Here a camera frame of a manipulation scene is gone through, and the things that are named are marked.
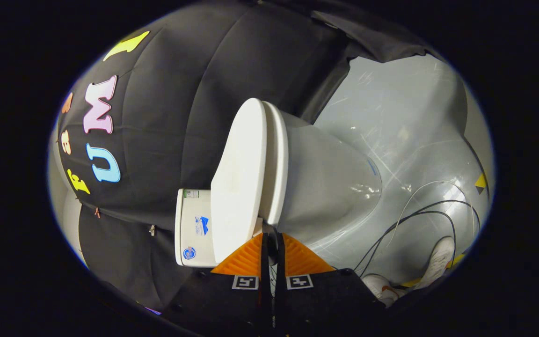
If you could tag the white toilet seat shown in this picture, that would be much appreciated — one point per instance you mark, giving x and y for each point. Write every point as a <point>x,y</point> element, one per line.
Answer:
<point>277,164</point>

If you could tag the person's white shoe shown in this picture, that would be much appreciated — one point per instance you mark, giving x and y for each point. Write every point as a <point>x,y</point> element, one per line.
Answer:
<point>438,262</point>
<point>382,288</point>

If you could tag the black backdrop cloth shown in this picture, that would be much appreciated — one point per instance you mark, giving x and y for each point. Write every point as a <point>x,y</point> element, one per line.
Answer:
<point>180,117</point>

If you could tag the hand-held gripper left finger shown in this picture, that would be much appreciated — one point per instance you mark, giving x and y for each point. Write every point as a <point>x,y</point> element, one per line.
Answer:
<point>265,262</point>

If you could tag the yellow floor tape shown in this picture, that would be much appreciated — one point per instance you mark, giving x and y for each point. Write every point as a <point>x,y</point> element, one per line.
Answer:
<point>481,181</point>

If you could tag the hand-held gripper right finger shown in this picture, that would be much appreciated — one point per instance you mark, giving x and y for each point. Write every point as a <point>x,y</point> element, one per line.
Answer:
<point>280,262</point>

